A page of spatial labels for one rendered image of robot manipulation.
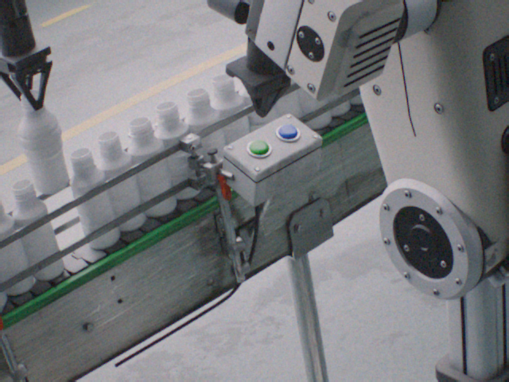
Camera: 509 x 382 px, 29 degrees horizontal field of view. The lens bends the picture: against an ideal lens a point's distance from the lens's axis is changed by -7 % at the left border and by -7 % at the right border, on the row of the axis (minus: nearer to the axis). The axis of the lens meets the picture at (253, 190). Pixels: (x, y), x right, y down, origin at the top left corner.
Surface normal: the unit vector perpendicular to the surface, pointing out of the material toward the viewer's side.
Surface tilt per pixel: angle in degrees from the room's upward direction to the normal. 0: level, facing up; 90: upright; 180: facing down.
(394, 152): 101
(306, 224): 90
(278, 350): 0
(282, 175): 110
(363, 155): 90
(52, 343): 90
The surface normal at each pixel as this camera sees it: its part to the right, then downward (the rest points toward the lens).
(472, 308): -0.75, 0.43
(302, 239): 0.64, 0.26
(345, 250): -0.18, -0.86
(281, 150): 0.05, -0.72
